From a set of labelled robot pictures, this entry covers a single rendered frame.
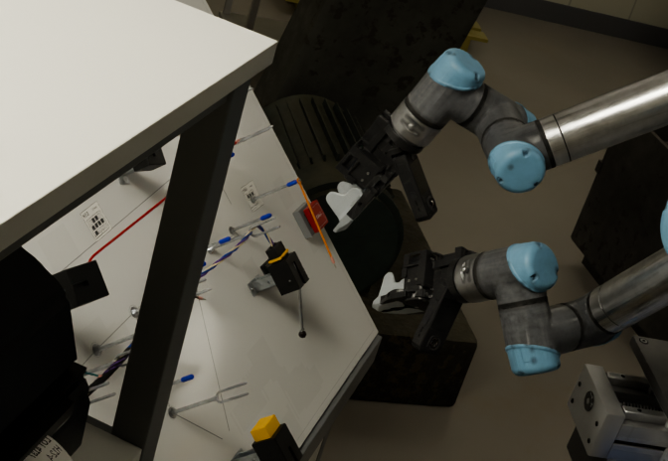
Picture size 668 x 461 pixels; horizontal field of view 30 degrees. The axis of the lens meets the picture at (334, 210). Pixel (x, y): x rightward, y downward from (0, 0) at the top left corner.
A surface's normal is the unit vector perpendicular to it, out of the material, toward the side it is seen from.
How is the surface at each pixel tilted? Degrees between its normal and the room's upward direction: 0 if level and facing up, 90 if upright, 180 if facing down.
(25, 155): 0
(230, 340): 45
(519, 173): 90
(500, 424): 0
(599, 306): 88
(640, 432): 90
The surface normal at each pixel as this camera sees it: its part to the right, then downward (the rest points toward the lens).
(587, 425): -0.96, -0.18
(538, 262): 0.65, -0.19
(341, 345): 0.83, -0.33
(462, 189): 0.26, -0.85
